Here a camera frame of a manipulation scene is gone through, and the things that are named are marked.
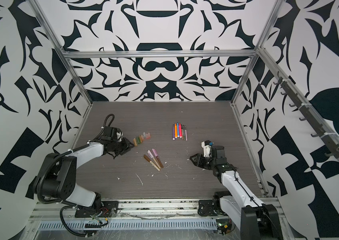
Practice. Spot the aluminium front rail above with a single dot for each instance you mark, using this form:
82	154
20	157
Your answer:
139	209

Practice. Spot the purple marker pen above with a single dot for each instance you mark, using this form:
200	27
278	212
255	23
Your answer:
173	132

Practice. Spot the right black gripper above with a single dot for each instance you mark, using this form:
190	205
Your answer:
199	159

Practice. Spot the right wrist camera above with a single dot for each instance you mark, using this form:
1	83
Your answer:
207	147

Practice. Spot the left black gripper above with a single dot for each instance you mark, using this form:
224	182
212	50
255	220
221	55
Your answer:
127	146

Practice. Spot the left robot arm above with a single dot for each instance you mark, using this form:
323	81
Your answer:
56	180

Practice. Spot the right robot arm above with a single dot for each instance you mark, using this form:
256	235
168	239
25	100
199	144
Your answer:
251	216

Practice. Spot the green circuit board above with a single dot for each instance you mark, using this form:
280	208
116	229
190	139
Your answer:
225	226

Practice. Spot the orange highlighter pen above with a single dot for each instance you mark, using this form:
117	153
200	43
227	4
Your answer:
175	131

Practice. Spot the pink highlighter pen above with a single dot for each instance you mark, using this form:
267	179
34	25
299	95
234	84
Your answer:
180	131

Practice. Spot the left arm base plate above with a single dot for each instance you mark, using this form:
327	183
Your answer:
103	208

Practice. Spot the white cable duct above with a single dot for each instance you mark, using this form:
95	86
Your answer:
119	224

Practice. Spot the pink cap brown pen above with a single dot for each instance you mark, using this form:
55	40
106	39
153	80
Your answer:
157	158

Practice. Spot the blue highlighter pen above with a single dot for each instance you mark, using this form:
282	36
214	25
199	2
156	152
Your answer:
177	130

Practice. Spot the light pink cap pen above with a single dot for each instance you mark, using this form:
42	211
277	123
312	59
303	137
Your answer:
154	159

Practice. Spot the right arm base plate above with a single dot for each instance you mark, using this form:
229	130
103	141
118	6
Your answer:
210	208

